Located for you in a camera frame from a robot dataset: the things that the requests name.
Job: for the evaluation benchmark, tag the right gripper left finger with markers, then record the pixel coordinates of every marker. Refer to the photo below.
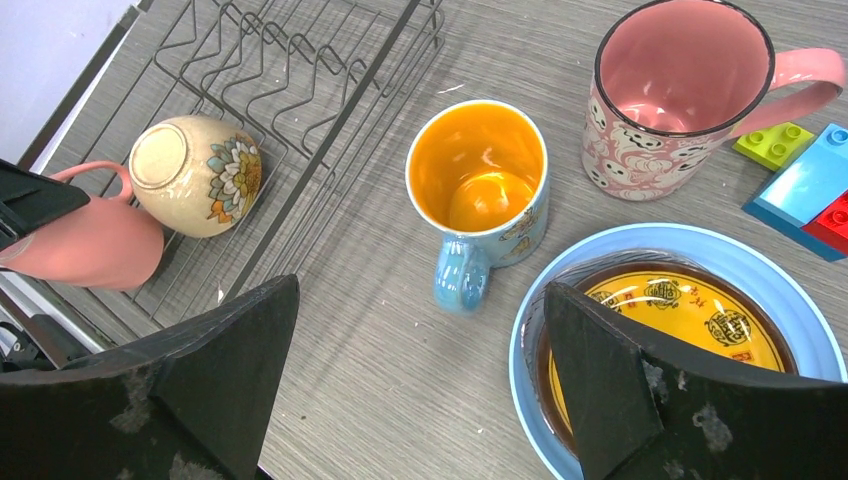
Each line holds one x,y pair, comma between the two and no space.
192,401

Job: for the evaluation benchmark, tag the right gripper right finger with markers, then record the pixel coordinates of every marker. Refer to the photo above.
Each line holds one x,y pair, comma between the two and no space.
645,405

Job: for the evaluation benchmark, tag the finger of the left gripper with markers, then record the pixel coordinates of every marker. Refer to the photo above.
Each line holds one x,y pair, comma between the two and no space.
30,201

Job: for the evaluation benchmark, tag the plain pink cup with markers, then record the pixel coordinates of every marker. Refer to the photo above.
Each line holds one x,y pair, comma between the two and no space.
106,243

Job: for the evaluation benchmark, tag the yellow patterned plate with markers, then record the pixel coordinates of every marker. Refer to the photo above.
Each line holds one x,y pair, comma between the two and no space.
689,303

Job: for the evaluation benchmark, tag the light blue plate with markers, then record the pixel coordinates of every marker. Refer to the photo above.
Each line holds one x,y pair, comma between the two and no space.
800,321

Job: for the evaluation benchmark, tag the beige cup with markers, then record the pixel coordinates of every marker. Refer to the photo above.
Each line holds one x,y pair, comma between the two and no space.
195,174

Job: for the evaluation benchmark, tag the blue beige mug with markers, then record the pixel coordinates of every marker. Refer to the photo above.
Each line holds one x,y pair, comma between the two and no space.
478,171

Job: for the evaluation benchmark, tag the pink ghost pattern mug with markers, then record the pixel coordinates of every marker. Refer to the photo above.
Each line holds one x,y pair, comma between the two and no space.
673,80

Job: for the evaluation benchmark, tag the red toy brick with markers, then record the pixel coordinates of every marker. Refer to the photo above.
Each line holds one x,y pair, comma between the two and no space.
830,225

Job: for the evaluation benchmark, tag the blue toy brick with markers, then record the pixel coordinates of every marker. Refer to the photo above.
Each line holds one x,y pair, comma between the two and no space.
803,188

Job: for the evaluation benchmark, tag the yellow green toy brick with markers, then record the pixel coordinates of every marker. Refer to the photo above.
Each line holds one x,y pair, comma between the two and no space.
773,147

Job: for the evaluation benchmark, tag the black wire dish rack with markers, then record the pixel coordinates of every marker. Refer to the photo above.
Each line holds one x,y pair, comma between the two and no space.
316,83

